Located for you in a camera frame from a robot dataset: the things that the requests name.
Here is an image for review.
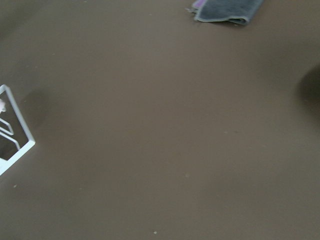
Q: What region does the pink plastic cup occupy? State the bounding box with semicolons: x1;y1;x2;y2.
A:
0;99;6;113

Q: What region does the white wire cup holder rack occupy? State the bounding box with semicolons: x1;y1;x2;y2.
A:
0;84;36;175

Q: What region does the grey folded cloth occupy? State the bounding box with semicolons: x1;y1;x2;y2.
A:
191;0;264;25

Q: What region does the pink folded cloth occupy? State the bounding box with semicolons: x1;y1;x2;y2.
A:
191;0;206;12

